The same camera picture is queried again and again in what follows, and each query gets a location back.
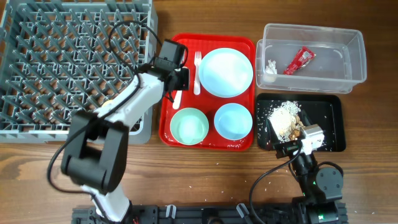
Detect pile of rice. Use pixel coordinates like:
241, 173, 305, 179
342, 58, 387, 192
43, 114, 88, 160
268, 101, 301, 132

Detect right black cable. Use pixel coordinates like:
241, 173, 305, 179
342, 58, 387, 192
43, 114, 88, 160
248, 146, 304, 224

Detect light blue bowl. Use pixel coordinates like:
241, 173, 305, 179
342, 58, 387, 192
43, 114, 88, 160
214, 103, 253, 141

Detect white plastic spoon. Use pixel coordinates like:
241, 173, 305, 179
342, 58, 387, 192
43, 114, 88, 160
172, 66, 189, 110

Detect brown food scraps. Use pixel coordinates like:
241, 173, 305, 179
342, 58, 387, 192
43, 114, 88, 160
279, 114, 305, 142

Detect clear plastic bin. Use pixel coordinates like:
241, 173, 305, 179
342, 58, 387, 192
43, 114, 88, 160
256, 24, 367, 93

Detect black waste tray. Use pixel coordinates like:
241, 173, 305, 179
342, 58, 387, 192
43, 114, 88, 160
255, 93, 346, 152

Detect grey dishwasher rack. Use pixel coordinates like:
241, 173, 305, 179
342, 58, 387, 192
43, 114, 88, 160
1, 0, 158, 143

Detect left black cable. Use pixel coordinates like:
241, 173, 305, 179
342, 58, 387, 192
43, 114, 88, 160
46, 20, 189, 224

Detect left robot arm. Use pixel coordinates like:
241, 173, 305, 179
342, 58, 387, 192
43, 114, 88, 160
61, 40, 189, 223

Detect yellow plastic cup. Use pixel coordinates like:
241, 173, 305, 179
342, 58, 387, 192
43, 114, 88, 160
101, 100, 113, 107

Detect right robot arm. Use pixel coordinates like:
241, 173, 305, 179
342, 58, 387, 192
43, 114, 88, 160
258, 121, 348, 223

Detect green bowl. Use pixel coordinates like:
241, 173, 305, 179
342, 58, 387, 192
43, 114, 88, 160
170, 108, 210, 146

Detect red plastic tray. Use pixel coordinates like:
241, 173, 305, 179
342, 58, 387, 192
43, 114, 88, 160
172, 33, 256, 151

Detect large light blue plate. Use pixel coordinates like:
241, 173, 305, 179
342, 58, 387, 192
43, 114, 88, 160
198, 48, 254, 98

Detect white tissue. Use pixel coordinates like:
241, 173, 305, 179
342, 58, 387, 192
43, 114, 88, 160
265, 60, 277, 75

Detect white plastic fork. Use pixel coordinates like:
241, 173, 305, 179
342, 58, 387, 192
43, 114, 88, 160
193, 51, 202, 95

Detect black cable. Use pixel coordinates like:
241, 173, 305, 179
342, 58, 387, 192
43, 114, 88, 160
248, 146, 304, 224
46, 20, 189, 224

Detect red sauce packet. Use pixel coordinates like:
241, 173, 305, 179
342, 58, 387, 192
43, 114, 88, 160
284, 46, 316, 75

